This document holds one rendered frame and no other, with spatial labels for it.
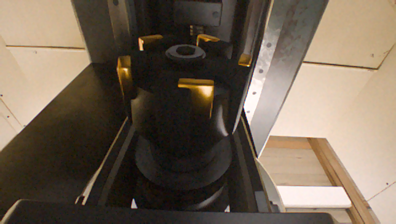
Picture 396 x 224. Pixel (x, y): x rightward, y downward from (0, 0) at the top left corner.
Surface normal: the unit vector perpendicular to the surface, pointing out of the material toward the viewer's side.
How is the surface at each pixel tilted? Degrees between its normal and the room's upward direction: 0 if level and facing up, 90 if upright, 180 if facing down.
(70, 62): 90
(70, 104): 180
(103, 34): 90
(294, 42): 90
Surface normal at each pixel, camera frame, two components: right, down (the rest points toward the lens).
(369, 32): -0.02, 0.65
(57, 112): 0.06, -0.76
